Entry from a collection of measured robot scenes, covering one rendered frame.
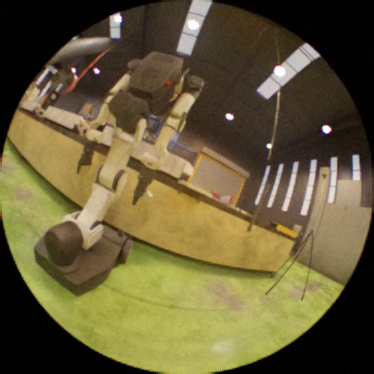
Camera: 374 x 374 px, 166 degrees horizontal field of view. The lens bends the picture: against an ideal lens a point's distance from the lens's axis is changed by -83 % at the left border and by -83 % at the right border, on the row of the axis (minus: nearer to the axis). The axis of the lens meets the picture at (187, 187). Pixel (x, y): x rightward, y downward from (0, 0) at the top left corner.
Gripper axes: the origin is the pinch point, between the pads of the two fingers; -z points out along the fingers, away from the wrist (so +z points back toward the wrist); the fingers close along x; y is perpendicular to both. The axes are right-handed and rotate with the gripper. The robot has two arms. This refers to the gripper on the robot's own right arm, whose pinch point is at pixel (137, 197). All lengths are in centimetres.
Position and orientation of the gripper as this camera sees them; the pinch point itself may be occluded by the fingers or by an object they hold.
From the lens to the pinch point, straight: 78.2
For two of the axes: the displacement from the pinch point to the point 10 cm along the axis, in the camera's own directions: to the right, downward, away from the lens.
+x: -0.7, -2.1, 9.8
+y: -8.9, -4.2, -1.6
